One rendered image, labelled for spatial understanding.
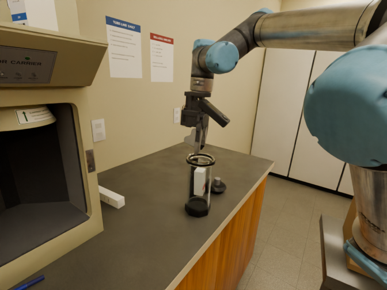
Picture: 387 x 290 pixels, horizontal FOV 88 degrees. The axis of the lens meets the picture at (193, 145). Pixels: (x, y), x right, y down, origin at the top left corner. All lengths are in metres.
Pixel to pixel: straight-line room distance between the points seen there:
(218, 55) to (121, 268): 0.62
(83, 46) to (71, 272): 0.56
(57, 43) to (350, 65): 0.45
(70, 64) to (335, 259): 0.88
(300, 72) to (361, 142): 2.86
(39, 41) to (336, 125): 0.47
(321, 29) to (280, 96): 2.71
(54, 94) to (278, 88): 2.87
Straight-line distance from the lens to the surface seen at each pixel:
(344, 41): 0.44
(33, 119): 0.60
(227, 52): 0.55
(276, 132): 3.22
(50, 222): 0.76
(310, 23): 0.48
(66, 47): 0.49
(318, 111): 0.29
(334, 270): 0.79
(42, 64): 0.50
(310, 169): 3.29
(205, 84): 0.65
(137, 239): 0.74
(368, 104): 0.25
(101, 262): 0.70
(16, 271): 0.72
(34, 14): 0.50
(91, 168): 0.66
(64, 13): 0.61
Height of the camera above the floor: 1.45
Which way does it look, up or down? 19 degrees down
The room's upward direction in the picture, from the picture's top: 3 degrees clockwise
